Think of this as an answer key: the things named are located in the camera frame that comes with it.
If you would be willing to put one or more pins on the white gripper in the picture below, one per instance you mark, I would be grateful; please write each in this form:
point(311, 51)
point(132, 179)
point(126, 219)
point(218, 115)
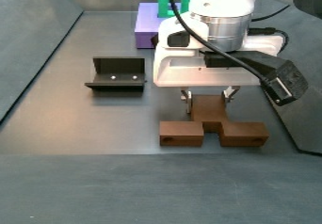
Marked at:
point(179, 66)

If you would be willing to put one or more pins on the brown T-shaped block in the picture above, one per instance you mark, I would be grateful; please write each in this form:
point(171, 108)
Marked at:
point(210, 119)

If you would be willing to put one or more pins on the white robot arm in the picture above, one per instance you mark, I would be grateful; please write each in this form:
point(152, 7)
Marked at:
point(218, 9)

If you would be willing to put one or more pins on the black angle fixture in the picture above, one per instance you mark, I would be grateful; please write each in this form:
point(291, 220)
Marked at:
point(118, 73)

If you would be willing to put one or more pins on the purple base block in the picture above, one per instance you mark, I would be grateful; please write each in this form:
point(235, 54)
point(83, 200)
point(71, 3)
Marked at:
point(147, 26)

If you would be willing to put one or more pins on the green U-shaped block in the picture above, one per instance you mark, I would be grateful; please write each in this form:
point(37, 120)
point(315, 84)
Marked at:
point(164, 9)

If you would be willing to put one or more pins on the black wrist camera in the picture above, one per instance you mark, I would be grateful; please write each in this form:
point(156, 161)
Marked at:
point(282, 81)

